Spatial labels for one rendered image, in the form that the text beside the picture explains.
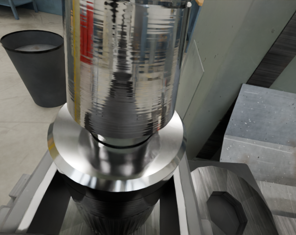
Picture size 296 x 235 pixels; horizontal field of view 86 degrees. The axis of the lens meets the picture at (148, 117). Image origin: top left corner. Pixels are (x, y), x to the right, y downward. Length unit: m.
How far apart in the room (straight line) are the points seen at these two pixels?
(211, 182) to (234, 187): 0.02
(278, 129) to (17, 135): 1.82
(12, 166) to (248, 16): 1.64
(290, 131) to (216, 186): 0.44
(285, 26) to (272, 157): 0.34
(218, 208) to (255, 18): 0.36
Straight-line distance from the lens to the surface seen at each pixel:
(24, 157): 1.66
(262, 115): 0.54
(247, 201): 0.20
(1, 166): 1.69
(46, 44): 2.07
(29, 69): 1.74
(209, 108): 0.52
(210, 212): 0.19
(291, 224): 0.51
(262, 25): 0.44
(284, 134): 0.60
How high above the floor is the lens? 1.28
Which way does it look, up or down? 44 degrees down
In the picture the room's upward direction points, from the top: 12 degrees clockwise
